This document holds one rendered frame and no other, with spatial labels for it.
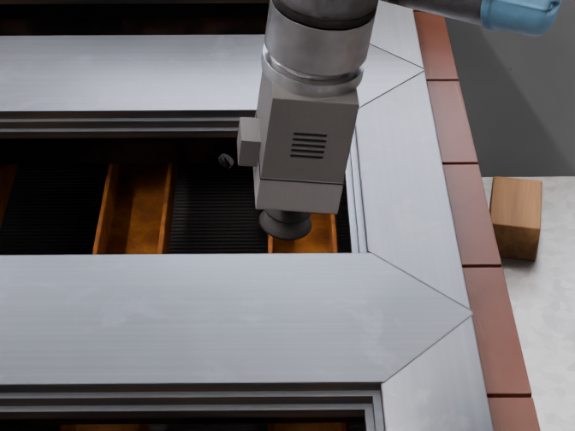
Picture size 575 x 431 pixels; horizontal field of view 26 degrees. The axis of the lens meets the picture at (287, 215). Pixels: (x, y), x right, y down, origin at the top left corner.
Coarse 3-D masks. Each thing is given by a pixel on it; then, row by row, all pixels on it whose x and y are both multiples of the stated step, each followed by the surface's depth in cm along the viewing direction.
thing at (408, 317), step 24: (384, 264) 121; (384, 288) 118; (408, 288) 118; (432, 288) 118; (384, 312) 115; (408, 312) 115; (432, 312) 115; (384, 336) 113; (408, 336) 113; (432, 336) 113; (384, 360) 110; (408, 360) 110
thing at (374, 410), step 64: (0, 0) 170; (64, 0) 170; (128, 0) 171; (192, 0) 171; (256, 0) 171; (0, 128) 144; (64, 128) 144; (128, 128) 144; (192, 128) 144; (192, 384) 108; (256, 384) 108; (320, 384) 108
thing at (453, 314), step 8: (440, 296) 117; (440, 304) 116; (448, 304) 116; (456, 304) 116; (448, 312) 115; (456, 312) 115; (464, 312) 115; (472, 312) 115; (448, 320) 115; (456, 320) 115; (464, 320) 115; (448, 328) 114
